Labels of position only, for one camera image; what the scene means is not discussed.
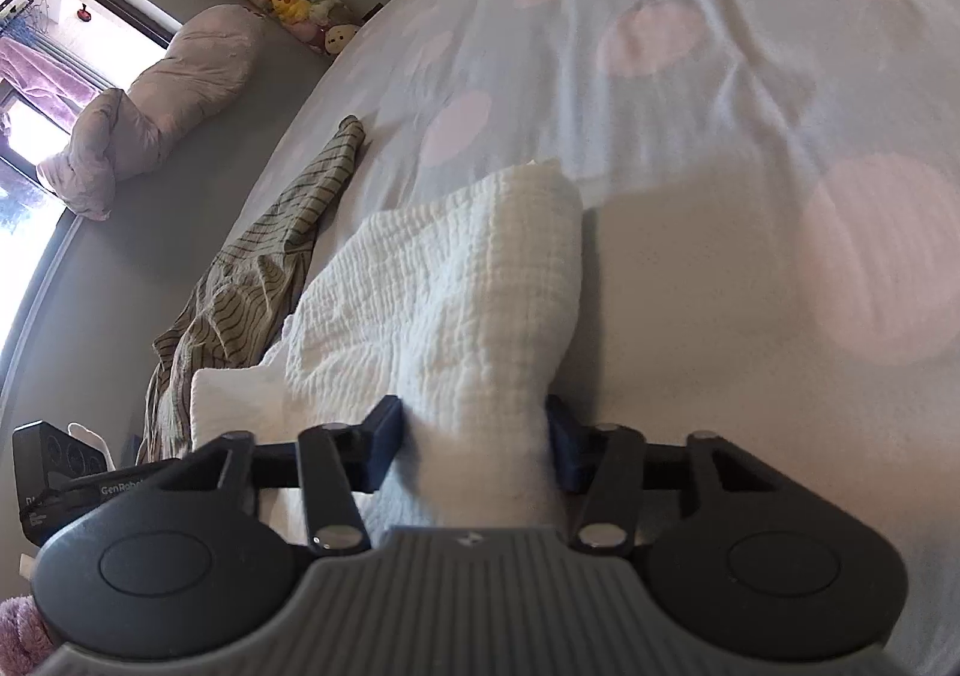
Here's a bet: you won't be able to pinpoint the window with dark frame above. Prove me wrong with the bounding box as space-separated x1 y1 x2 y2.
0 0 186 288

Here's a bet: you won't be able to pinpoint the purple curtain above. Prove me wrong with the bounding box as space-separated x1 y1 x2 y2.
0 37 99 131

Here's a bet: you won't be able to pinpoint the white crinkle cotton garment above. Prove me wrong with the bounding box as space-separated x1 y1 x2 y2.
190 164 583 539

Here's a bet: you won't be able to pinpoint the olive striped shirt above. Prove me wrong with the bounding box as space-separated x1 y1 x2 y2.
137 115 366 463

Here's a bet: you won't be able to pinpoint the pink rolled duvet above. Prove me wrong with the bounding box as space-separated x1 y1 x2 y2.
37 4 265 221

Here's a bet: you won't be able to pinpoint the grey bedsheet pink dots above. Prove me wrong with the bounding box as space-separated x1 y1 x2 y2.
242 0 958 674

